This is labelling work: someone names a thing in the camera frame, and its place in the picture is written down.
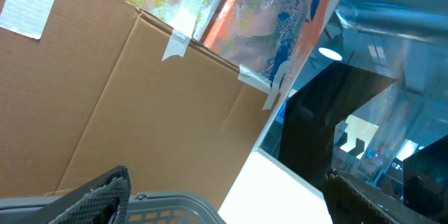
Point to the round ceiling lamp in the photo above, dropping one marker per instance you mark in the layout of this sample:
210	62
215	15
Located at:
334	48

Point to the white tape strip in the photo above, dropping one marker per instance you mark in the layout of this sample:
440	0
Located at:
26	17
259	82
184	26

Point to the black monitor panel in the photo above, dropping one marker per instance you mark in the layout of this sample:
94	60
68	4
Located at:
425	181

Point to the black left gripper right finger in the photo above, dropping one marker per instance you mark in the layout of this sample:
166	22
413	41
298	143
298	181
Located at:
351	201

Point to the black angled panel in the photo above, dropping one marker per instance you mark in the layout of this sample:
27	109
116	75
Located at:
313	112

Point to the colourful painted board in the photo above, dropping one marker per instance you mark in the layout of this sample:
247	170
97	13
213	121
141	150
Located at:
259	34

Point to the brown cardboard sheet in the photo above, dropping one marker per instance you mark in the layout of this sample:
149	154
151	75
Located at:
95	92

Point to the grey plastic basket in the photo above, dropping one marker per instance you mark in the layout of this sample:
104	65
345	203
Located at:
146	207

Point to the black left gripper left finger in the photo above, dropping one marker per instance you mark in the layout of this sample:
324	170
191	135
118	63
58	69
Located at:
101	200

